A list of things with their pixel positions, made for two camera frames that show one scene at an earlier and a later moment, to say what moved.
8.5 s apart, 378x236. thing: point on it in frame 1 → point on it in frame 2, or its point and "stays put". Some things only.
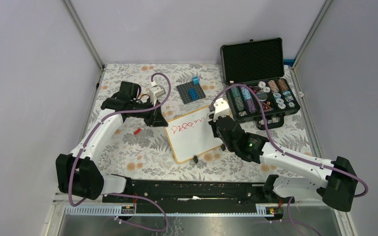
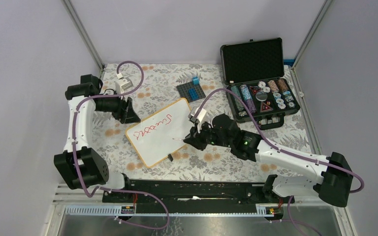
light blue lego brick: x=196 y=80 stays put
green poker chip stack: x=238 y=98 stays put
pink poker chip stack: x=273 y=87 stays put
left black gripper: x=158 y=121 → x=125 y=112
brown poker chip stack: x=282 y=85 stays put
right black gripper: x=213 y=124 → x=195 y=141
